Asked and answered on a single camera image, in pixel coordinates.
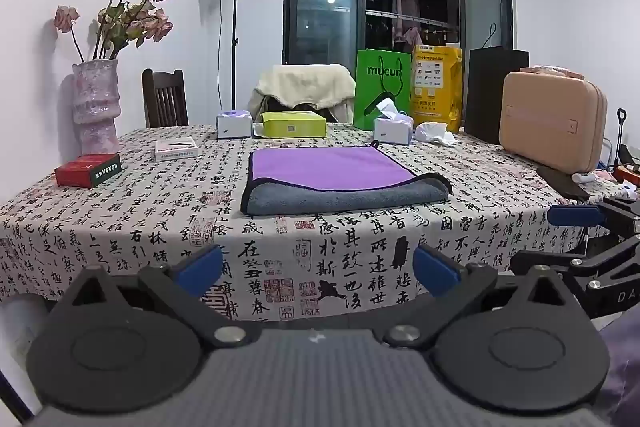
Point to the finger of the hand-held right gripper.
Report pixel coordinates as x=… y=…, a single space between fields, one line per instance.
x=575 y=215
x=575 y=263

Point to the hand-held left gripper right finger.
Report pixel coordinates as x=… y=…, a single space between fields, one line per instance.
x=436 y=272

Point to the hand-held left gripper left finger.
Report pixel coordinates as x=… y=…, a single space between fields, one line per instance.
x=200 y=266

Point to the purple and grey towel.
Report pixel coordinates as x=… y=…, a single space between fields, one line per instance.
x=330 y=179

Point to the calligraphy print tablecloth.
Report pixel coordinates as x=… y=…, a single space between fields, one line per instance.
x=150 y=217

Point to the person's purple clothing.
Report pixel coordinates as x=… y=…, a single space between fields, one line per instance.
x=622 y=367

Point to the pink hard case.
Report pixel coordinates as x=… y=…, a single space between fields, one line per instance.
x=550 y=122

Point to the pink and white flat box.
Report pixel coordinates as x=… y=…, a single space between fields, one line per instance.
x=175 y=150

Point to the crumpled white tissue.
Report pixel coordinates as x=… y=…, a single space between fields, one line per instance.
x=434 y=133

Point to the white tissue box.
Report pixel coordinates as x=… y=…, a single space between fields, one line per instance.
x=392 y=129
x=234 y=126

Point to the red box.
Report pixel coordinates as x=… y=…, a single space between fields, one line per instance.
x=87 y=170

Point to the black box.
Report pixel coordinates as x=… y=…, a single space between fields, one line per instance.
x=487 y=92

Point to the lime green box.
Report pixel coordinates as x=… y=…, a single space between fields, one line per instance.
x=292 y=124

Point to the dark wooden chair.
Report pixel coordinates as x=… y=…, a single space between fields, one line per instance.
x=164 y=99

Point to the pink speckled vase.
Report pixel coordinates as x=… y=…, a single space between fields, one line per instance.
x=95 y=107

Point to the yellow plastic bag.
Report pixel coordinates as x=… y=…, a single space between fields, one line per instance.
x=436 y=77

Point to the green paper bag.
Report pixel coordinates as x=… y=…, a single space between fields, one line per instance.
x=380 y=82

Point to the hanging clothes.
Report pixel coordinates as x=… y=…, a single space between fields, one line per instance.
x=405 y=2

